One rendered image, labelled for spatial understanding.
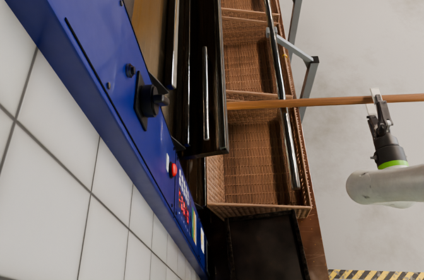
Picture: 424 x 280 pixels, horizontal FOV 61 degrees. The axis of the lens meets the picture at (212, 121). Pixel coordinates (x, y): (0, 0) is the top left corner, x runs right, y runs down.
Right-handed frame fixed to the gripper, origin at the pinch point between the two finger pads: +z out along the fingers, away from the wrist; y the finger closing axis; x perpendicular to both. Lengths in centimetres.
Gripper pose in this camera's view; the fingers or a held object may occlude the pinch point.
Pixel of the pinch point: (373, 100)
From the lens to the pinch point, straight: 143.7
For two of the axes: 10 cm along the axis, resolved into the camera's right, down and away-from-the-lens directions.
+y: 0.7, 5.2, 8.5
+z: -0.1, -8.5, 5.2
